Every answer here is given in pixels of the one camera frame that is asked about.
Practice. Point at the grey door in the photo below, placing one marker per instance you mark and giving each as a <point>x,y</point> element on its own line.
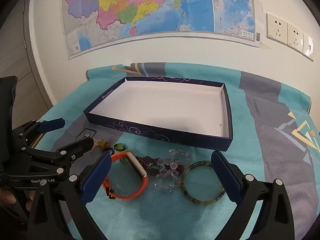
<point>15,42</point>

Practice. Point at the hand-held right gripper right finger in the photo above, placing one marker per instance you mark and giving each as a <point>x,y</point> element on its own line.
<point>225,177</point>

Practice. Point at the dark blue shallow box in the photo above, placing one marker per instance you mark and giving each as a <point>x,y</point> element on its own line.
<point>162,105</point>

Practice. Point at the mottled green bangle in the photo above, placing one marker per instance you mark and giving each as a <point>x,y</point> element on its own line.
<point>186,195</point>

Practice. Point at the teal and grey printed blanket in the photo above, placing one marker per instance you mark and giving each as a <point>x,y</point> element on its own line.
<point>262,130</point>

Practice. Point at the wall map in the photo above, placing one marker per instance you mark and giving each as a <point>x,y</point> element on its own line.
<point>150,5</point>

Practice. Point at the orange smartwatch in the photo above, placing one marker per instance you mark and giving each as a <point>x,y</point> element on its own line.
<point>140,190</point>

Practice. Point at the person's left hand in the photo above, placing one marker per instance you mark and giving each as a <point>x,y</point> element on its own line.
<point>6,197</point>

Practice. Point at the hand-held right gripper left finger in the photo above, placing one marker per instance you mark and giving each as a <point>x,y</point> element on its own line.
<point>96,177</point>

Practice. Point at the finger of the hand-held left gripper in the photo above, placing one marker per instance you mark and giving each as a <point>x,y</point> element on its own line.
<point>80,146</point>
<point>53,124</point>

